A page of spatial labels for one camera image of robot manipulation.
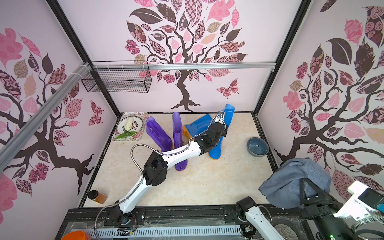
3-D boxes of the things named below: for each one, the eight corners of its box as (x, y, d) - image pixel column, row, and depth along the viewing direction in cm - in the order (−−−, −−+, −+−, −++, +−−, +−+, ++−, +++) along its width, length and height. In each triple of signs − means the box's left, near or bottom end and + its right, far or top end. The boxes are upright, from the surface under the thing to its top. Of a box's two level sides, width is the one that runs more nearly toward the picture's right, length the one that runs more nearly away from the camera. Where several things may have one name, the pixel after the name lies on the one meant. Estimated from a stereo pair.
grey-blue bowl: (248, 158, 97) (251, 154, 92) (244, 142, 105) (246, 137, 101) (267, 158, 97) (271, 154, 92) (262, 142, 105) (265, 137, 101)
